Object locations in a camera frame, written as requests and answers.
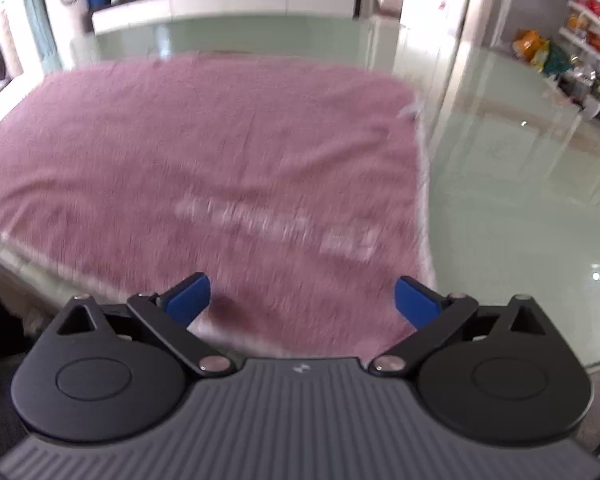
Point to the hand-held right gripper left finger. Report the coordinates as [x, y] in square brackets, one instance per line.
[187, 301]

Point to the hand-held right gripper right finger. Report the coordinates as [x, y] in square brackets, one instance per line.
[414, 301]

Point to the pink towel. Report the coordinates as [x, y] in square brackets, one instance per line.
[205, 160]

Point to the green bag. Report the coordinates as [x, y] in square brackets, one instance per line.
[556, 59]

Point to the orange bag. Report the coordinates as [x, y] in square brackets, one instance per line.
[529, 45]

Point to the white television cabinet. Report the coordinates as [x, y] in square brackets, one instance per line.
[230, 2]

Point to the teal curtain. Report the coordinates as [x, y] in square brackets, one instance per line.
[40, 15]

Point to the white shelf rack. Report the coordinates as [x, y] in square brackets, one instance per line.
[592, 20]

